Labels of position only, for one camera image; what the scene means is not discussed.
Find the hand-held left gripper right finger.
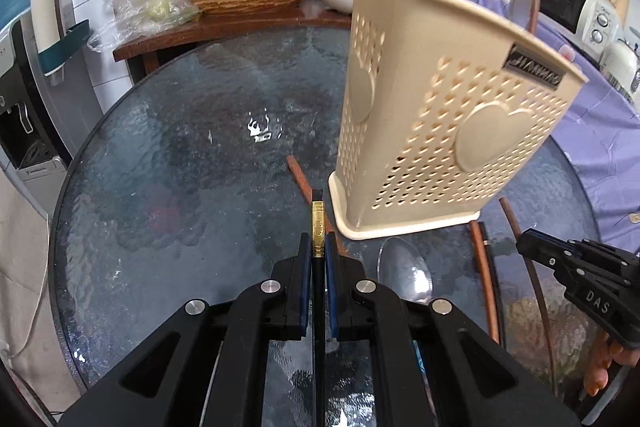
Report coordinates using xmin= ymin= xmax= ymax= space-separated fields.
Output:
xmin=324 ymin=232 xmax=583 ymax=427

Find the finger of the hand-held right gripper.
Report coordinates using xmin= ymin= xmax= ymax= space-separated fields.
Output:
xmin=530 ymin=228 xmax=640 ymax=266
xmin=515 ymin=230 xmax=594 ymax=289

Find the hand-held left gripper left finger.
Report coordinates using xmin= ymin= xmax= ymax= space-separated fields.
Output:
xmin=57 ymin=232 xmax=313 ymax=427

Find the metal spoon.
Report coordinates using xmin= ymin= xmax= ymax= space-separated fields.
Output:
xmin=376 ymin=236 xmax=434 ymax=305

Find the cream plastic utensil holder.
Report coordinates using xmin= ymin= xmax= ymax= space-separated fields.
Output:
xmin=327 ymin=0 xmax=590 ymax=242

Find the person's right hand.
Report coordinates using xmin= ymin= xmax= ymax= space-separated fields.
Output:
xmin=580 ymin=334 xmax=640 ymax=400

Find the purple floral cloth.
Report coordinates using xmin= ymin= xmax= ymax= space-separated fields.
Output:
xmin=460 ymin=0 xmax=640 ymax=253

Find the round glass table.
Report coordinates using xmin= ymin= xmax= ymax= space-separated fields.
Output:
xmin=47 ymin=24 xmax=601 ymax=408

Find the white electric kettle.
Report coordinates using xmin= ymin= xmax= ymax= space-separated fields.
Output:
xmin=597 ymin=34 xmax=640 ymax=98

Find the white microwave oven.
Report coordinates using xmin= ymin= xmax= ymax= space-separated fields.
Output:
xmin=522 ymin=0 xmax=621 ymax=58

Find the wooden sink counter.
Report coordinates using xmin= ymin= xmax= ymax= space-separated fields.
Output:
xmin=112 ymin=0 xmax=353 ymax=72

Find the beige cloth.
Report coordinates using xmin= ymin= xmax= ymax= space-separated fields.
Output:
xmin=0 ymin=167 xmax=81 ymax=388

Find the grey water dispenser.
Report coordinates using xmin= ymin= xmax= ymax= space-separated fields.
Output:
xmin=0 ymin=14 xmax=103 ymax=212

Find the clear plastic bag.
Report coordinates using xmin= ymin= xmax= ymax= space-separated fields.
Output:
xmin=90 ymin=0 xmax=201 ymax=52

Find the white cup dispenser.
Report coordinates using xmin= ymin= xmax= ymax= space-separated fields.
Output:
xmin=29 ymin=0 xmax=93 ymax=78

